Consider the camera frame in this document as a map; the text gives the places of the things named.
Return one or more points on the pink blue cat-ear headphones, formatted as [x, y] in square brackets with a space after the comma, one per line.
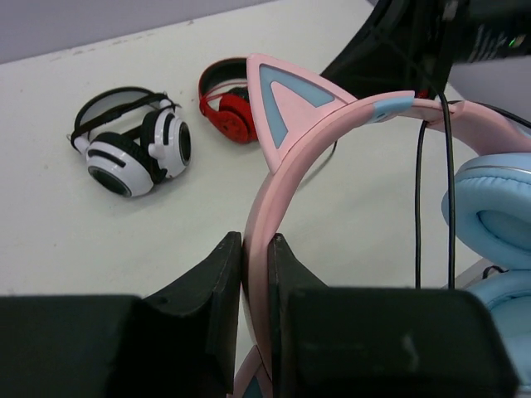
[298, 114]

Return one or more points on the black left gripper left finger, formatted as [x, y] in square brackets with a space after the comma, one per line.
[177, 342]

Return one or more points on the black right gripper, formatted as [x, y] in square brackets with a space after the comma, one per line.
[412, 45]

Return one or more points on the white and black headphones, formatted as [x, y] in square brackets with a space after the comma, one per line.
[131, 163]

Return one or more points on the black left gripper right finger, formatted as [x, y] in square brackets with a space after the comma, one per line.
[379, 342]

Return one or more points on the red and black headphones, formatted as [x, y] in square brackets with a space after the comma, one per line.
[224, 99]

